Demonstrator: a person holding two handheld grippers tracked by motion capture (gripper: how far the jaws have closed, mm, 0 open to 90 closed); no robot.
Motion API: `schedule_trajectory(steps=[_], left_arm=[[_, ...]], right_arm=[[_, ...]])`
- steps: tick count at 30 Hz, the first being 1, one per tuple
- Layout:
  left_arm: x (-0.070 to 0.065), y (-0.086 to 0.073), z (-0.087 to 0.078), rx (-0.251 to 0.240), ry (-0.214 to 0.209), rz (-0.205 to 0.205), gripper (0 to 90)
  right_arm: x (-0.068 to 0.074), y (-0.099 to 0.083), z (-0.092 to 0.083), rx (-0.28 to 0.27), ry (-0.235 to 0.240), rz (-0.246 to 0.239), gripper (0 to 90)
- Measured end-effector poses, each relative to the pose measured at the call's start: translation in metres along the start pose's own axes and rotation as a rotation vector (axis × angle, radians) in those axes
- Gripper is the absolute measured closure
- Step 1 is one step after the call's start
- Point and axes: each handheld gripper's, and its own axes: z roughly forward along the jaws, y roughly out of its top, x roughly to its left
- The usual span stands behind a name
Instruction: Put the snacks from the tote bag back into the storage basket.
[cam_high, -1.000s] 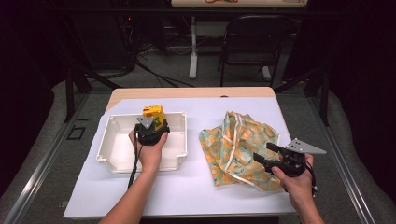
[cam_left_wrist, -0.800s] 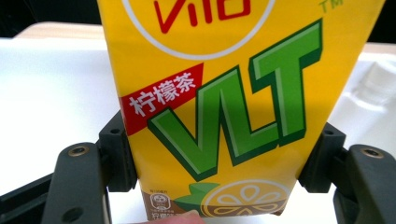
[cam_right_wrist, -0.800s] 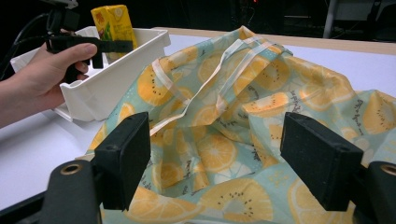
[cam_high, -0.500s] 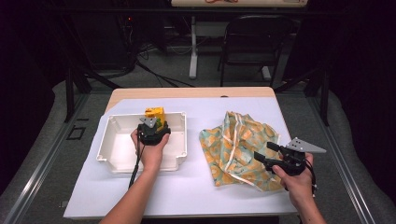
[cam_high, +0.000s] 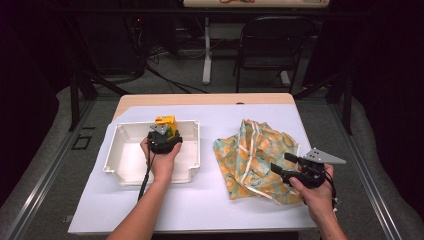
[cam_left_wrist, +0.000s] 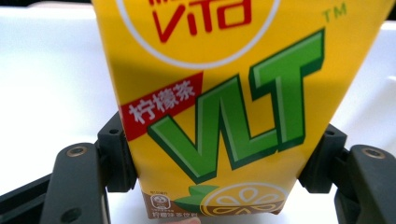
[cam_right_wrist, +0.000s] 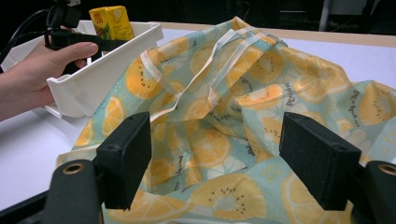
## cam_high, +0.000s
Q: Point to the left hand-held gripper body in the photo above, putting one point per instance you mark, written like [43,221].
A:
[163,141]

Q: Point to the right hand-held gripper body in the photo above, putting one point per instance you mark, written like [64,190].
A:
[311,173]

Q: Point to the yellow and green toy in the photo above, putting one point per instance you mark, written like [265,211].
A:
[165,120]

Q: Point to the orange print tote bag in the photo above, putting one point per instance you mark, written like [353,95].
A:
[246,156]

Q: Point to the white plastic box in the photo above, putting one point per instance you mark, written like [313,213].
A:
[126,160]

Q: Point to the person's left hand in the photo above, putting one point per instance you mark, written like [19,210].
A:
[162,165]

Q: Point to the person's right hand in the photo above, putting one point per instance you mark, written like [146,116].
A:
[318,201]

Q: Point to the white table mat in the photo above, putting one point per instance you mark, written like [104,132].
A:
[200,206]

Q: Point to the white desk foot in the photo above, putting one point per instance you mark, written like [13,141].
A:
[285,79]

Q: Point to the black metal stand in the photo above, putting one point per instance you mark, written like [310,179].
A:
[343,96]
[80,90]

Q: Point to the white desk leg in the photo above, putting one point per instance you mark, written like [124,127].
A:
[207,50]

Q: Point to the dark computer case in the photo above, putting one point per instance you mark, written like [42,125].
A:
[110,43]

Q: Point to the black folding chair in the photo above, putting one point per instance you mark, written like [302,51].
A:
[273,43]

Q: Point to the aluminium floor rail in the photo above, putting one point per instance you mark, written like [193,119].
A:
[50,166]
[366,173]

